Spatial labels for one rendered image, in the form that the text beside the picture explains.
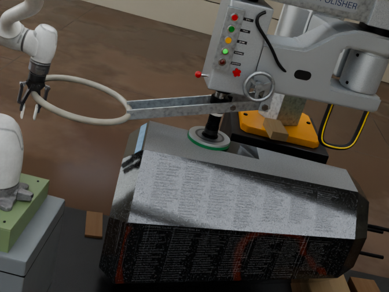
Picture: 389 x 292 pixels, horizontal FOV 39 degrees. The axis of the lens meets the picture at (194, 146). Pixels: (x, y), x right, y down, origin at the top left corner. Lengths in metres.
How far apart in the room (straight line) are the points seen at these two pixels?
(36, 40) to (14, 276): 1.03
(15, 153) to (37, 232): 0.28
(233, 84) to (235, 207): 0.56
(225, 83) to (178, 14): 6.16
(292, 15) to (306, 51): 0.66
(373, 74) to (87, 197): 1.95
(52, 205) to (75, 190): 1.64
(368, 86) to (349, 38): 0.27
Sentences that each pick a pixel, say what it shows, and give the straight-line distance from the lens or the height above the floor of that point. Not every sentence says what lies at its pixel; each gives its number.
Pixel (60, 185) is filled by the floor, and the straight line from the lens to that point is 3.73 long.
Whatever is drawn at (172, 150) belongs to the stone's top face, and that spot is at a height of 0.84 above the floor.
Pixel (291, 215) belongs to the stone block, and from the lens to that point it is 2.58.
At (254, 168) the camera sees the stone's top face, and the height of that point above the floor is 0.84.
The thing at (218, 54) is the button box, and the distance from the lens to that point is 2.45.
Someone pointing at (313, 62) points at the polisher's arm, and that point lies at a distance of 2.60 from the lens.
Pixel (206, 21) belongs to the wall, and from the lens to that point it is 8.62.
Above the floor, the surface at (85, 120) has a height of 0.94.
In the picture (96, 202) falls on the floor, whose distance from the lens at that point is 3.61.
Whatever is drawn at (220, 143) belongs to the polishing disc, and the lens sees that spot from 2.67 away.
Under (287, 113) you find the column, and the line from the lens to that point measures 3.39.
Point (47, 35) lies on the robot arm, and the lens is 2.41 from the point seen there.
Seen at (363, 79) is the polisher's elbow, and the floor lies 1.34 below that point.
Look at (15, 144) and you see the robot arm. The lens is 1.81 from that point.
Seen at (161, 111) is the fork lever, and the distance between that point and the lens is 2.59.
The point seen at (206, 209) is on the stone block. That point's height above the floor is 0.68.
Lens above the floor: 1.94
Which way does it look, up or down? 24 degrees down
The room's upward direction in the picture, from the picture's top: 15 degrees clockwise
